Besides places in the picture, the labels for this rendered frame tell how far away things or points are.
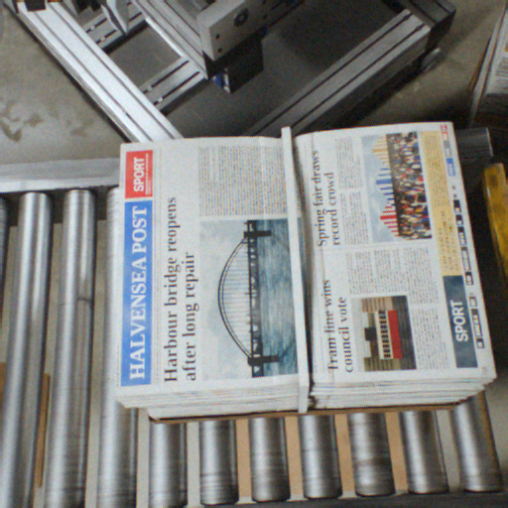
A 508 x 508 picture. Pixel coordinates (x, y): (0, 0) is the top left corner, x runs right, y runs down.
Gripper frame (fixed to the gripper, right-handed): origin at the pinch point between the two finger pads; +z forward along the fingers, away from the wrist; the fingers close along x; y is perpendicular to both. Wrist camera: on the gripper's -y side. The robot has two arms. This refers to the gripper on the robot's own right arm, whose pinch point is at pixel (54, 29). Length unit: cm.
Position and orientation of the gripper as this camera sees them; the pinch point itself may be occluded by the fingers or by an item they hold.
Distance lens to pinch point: 62.9
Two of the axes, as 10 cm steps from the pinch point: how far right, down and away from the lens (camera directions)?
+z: 2.4, 9.0, -3.7
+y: -0.8, 3.9, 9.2
